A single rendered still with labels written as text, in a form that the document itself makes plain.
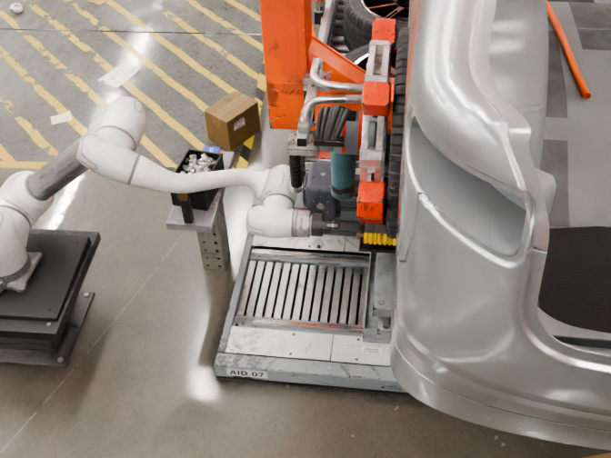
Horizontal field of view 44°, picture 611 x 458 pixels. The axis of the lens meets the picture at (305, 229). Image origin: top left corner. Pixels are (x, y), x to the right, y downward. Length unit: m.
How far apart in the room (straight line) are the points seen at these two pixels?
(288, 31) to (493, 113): 1.64
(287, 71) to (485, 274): 1.68
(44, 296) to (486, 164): 1.94
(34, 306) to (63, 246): 0.28
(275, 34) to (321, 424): 1.38
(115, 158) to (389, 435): 1.30
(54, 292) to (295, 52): 1.21
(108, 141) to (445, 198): 1.31
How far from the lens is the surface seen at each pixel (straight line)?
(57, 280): 2.89
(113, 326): 3.11
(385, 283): 2.83
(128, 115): 2.50
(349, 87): 2.39
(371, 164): 2.19
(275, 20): 2.78
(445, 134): 1.27
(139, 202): 3.60
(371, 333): 2.78
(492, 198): 1.41
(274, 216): 2.42
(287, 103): 2.95
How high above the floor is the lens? 2.34
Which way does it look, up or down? 44 degrees down
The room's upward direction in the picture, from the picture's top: 3 degrees counter-clockwise
